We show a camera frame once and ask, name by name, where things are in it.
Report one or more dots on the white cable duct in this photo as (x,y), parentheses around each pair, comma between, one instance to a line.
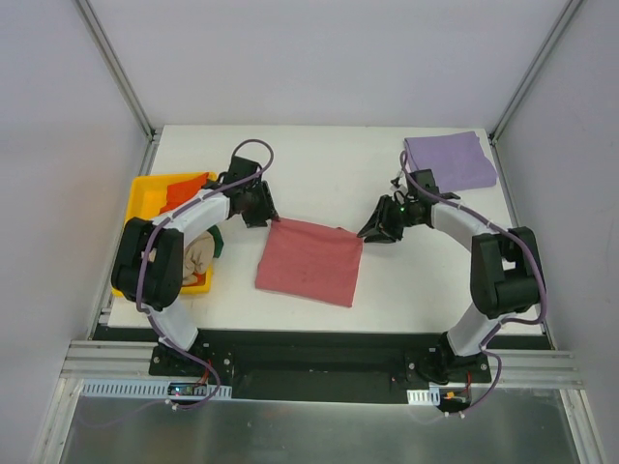
(429,397)
(134,389)

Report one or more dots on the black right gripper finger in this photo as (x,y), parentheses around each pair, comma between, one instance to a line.
(377,216)
(383,236)

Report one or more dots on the white left cable duct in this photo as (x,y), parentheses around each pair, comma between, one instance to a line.
(134,389)

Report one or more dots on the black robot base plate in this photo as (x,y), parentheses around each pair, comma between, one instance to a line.
(375,368)

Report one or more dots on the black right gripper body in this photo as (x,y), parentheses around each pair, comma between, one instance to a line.
(384,220)

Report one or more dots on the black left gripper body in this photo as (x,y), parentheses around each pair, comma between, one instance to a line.
(262,208)

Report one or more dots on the pink t-shirt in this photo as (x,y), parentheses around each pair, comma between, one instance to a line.
(310,261)

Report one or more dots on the yellow plastic bin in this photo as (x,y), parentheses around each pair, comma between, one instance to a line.
(148,195)

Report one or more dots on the green t-shirt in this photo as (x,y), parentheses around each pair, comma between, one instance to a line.
(216,235)

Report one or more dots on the left aluminium frame post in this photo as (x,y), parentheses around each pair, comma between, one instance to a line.
(115,68)

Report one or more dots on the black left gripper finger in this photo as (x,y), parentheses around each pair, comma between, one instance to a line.
(270,211)
(255,217)

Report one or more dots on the folded lavender t-shirt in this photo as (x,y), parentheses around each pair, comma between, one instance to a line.
(457,161)

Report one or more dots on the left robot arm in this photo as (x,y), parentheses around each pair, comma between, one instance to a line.
(149,263)

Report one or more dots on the white right cable duct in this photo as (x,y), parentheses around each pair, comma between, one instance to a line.
(429,397)

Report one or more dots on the orange t-shirt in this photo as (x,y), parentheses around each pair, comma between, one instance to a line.
(179,193)

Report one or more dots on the beige t-shirt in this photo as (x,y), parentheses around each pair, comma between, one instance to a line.
(198,256)

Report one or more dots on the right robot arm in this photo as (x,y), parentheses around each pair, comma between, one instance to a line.
(505,270)

